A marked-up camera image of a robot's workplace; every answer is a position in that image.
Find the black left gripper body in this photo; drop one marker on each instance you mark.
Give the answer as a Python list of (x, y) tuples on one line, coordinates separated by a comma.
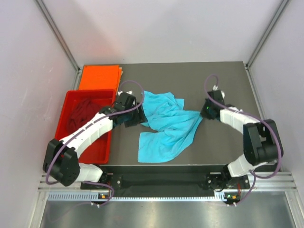
[(133, 118)]

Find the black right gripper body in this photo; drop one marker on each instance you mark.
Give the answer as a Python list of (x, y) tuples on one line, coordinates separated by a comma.
[(206, 112)]

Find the light blue t shirt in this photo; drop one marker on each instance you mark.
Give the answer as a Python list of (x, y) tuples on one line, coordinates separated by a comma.
[(174, 128)]

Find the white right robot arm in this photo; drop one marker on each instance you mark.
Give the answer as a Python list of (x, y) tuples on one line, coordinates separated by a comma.
[(261, 140)]

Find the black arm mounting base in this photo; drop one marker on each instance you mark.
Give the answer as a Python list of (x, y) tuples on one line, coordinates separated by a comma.
[(170, 180)]

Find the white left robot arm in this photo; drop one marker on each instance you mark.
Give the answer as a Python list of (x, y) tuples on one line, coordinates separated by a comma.
[(61, 163)]

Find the folded orange t shirt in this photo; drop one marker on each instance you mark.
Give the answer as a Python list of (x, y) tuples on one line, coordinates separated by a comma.
[(98, 77)]

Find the dark red t shirt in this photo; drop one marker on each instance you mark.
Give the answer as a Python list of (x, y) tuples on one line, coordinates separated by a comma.
[(82, 113)]

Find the red plastic bin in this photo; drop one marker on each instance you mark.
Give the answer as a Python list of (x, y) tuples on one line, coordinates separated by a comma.
[(99, 151)]

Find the aluminium front frame rail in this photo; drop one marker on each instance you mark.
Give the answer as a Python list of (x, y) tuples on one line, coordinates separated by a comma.
[(283, 181)]

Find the slotted grey cable duct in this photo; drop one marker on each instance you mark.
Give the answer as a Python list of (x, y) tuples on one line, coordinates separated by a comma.
[(98, 197)]

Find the left aluminium frame post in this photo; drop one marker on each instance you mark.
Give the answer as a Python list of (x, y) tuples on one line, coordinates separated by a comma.
[(58, 35)]

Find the aluminium frame post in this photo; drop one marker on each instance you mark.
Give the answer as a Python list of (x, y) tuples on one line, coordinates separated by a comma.
[(58, 35), (266, 34)]

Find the right aluminium frame post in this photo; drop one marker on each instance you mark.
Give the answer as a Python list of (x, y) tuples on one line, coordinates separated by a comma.
[(266, 34)]

